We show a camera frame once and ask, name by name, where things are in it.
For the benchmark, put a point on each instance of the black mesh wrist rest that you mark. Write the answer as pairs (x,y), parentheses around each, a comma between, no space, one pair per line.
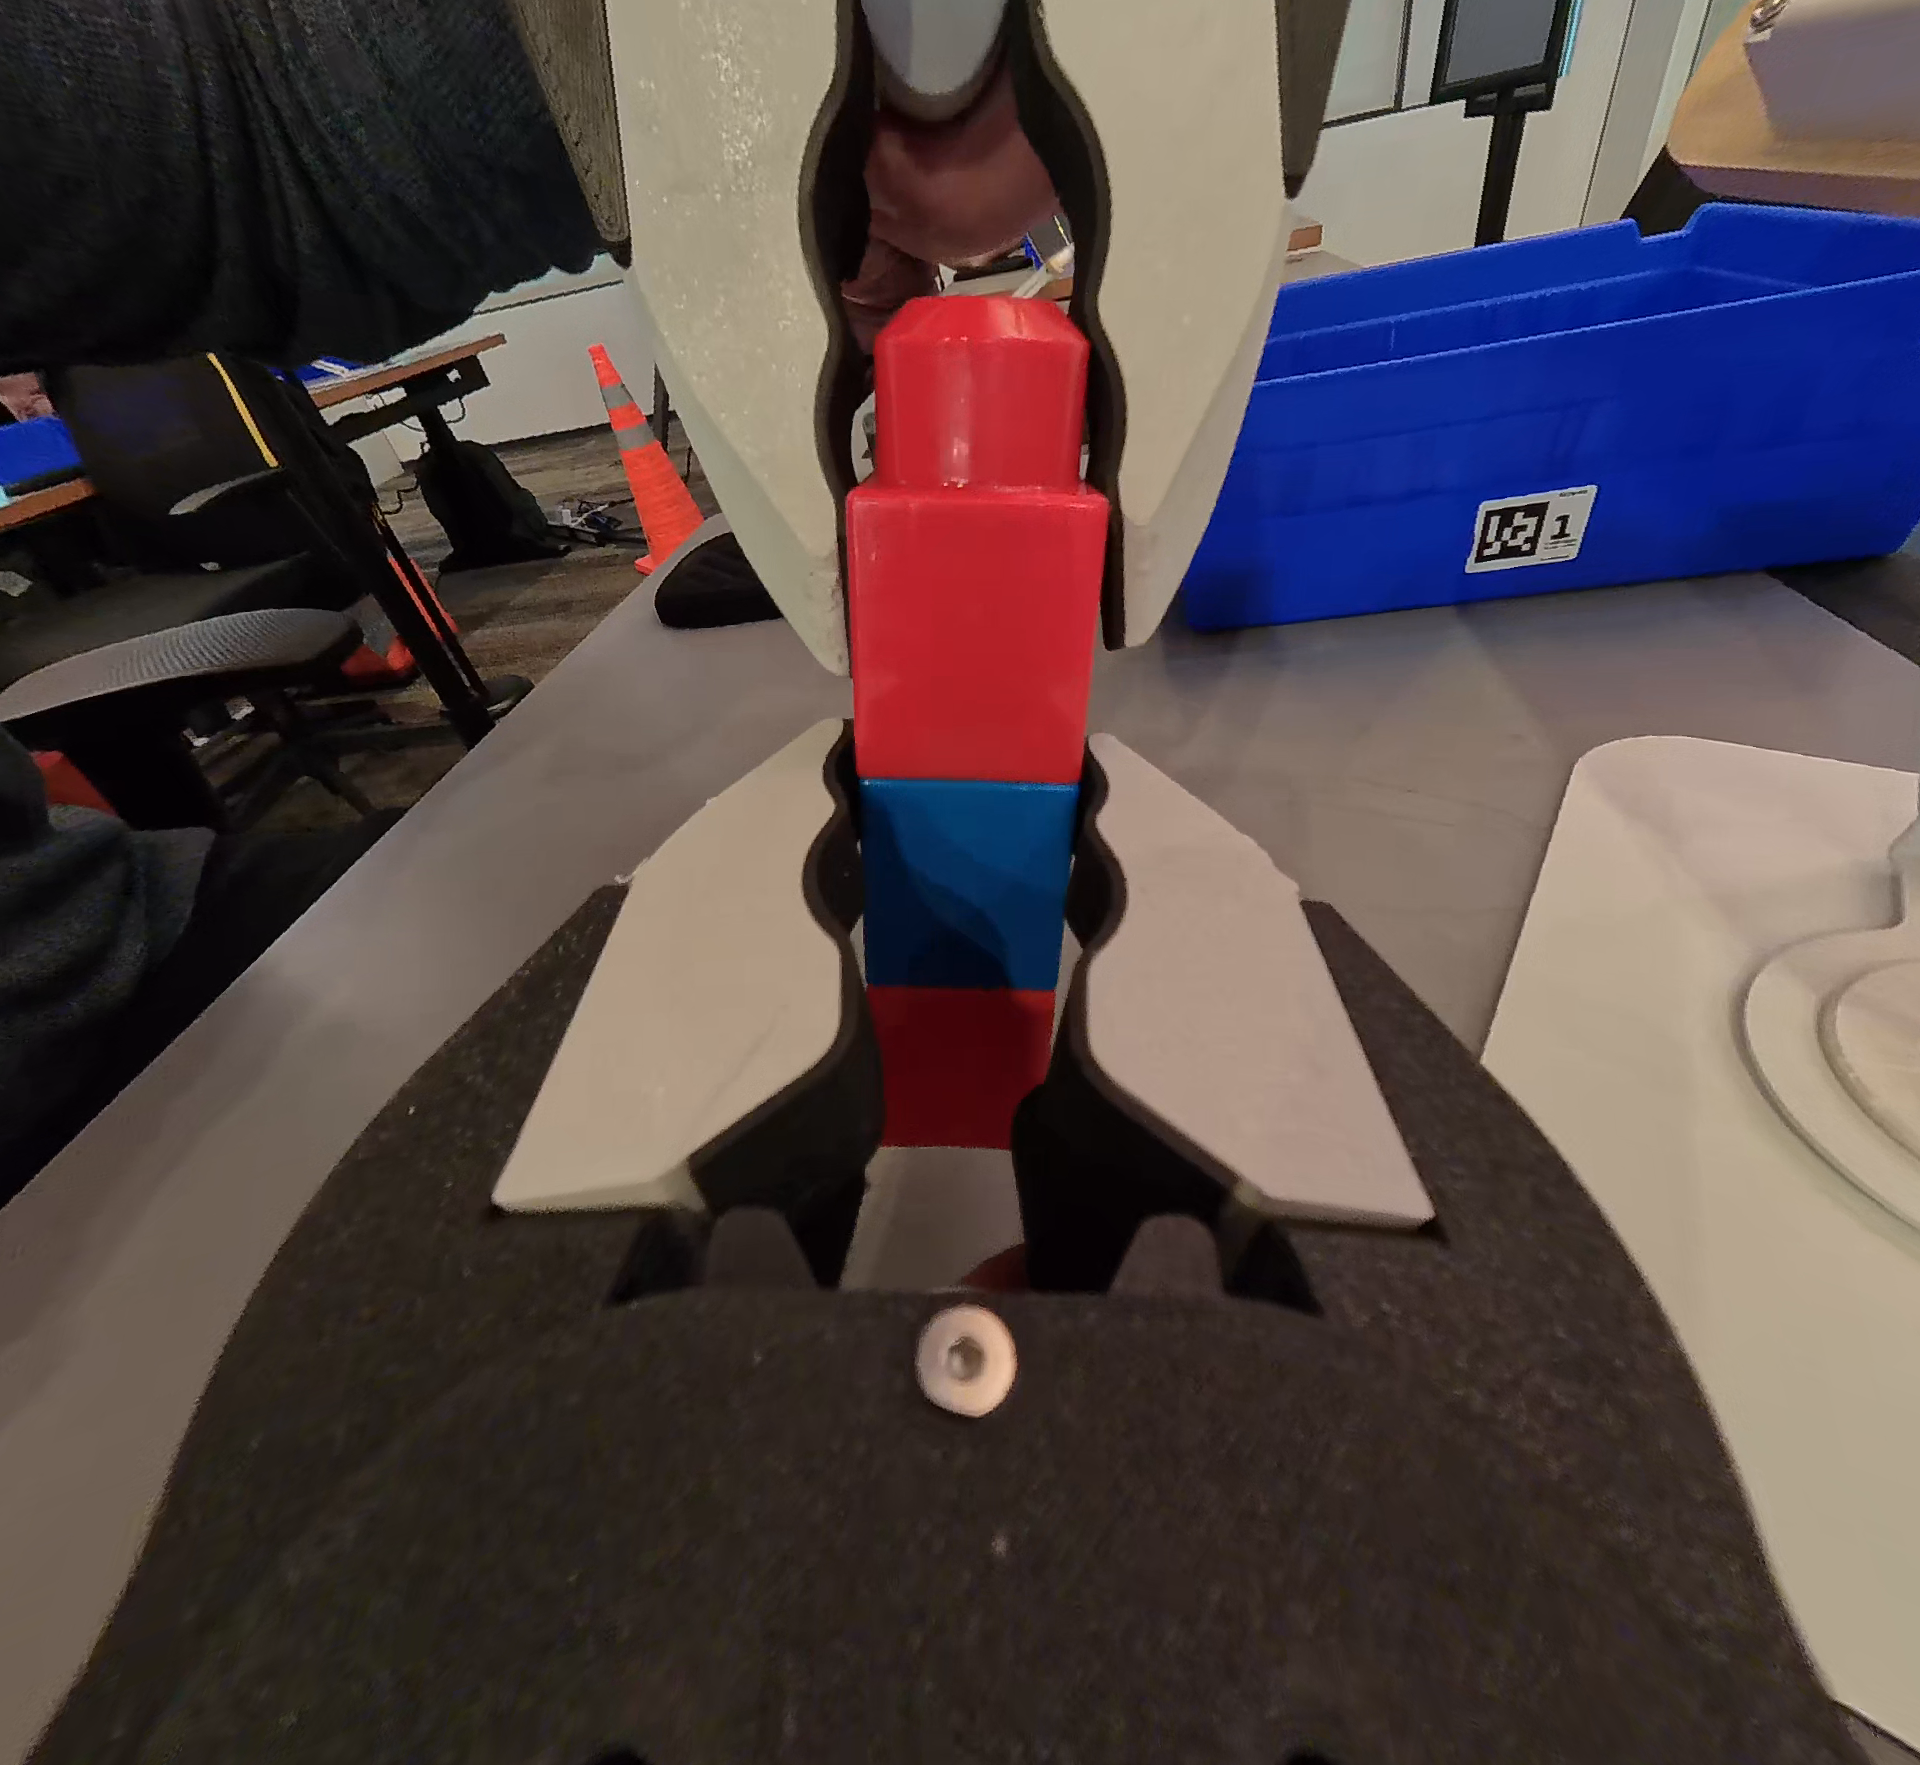
(712,587)

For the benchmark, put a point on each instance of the blue building block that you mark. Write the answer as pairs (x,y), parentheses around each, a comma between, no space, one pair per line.
(967,879)

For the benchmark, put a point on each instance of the wooden side table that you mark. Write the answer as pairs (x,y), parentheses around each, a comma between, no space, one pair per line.
(406,371)

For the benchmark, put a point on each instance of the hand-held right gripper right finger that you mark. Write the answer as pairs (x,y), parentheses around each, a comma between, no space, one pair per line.
(1240,1028)

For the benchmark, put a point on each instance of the black office chair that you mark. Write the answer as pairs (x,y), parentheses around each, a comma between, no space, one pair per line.
(183,654)

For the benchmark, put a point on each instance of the grey desk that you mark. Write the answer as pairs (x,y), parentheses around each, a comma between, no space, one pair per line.
(452,895)

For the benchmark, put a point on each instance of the blue tagged plastic bin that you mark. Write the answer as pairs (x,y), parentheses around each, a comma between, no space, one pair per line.
(1576,417)

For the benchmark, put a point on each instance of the black backpack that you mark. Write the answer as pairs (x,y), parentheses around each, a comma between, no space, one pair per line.
(474,505)

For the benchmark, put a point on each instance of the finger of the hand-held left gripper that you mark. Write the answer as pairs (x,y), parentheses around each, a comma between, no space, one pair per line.
(720,220)
(1186,143)

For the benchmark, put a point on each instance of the white base board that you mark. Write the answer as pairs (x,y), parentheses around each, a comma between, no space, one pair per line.
(1620,1043)

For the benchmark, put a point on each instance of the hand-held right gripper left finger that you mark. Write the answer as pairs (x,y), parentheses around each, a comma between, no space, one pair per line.
(693,1028)

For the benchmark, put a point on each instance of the person's left forearm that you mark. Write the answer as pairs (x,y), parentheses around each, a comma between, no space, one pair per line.
(272,100)

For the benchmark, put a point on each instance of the orange traffic cone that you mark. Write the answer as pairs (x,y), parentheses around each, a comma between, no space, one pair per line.
(378,654)
(651,475)

